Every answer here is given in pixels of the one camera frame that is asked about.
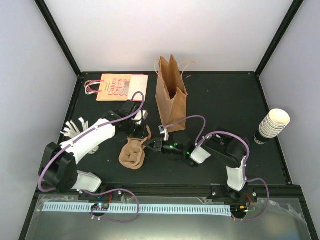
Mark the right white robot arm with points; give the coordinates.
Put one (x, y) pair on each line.
(228, 148)

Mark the white plastic cutlery bundle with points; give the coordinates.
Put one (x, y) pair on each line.
(71, 130)

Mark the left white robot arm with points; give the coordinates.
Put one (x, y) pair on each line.
(58, 170)

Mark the stack of white paper cups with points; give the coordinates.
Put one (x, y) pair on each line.
(274, 123)

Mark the perforated white metal rail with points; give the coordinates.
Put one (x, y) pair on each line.
(121, 208)

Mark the brown paper bag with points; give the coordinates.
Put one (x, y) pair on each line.
(171, 93)

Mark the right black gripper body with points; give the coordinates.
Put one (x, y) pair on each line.
(172, 150)

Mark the brown pulp cup carrier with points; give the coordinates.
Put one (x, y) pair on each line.
(132, 155)

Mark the printed orange paper bag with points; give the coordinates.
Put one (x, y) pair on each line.
(118, 87)

